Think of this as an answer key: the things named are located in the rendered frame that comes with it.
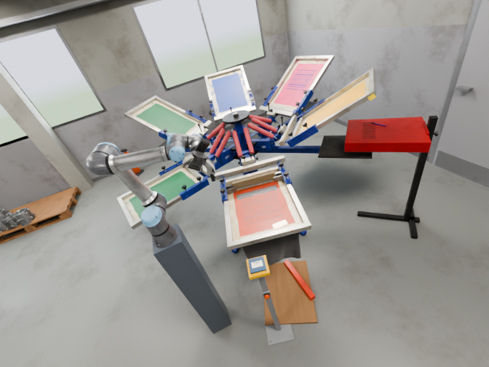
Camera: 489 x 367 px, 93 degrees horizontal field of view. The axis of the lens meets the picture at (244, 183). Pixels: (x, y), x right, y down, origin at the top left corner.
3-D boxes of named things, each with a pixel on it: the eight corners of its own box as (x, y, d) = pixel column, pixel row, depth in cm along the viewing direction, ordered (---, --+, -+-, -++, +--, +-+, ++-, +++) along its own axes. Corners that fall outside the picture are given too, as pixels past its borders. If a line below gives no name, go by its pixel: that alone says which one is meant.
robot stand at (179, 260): (213, 334, 210) (153, 254, 139) (208, 315, 224) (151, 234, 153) (231, 324, 213) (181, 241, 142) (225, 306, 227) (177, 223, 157)
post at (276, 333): (294, 339, 193) (279, 277, 136) (268, 345, 194) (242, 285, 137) (287, 312, 211) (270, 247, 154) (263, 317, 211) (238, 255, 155)
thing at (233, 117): (275, 209, 316) (256, 114, 236) (247, 216, 317) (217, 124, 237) (268, 191, 348) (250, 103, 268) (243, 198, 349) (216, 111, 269)
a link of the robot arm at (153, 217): (148, 237, 137) (137, 222, 129) (150, 222, 148) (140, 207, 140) (168, 231, 137) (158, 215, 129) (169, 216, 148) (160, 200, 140)
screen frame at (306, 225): (311, 229, 159) (311, 225, 156) (228, 250, 160) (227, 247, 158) (281, 168, 222) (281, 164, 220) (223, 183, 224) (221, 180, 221)
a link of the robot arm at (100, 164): (73, 166, 106) (181, 143, 110) (82, 154, 115) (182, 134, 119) (87, 186, 112) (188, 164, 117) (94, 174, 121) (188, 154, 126)
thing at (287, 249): (303, 258, 191) (297, 222, 166) (249, 271, 192) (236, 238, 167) (301, 255, 194) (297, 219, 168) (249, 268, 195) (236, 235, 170)
